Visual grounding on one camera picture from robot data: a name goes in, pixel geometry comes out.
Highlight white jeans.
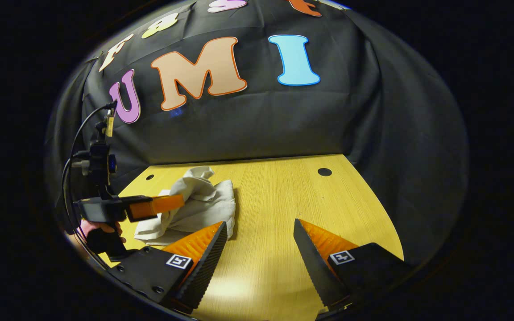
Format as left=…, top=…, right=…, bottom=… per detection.
left=133, top=166, right=236, bottom=247

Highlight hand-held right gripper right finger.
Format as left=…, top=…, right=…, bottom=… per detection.
left=294, top=218, right=414, bottom=313

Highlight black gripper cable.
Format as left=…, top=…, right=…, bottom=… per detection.
left=62, top=102, right=118, bottom=232

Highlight black backdrop cloth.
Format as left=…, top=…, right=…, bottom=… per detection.
left=45, top=0, right=469, bottom=268

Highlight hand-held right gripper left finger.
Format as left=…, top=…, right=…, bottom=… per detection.
left=108, top=221, right=228, bottom=315

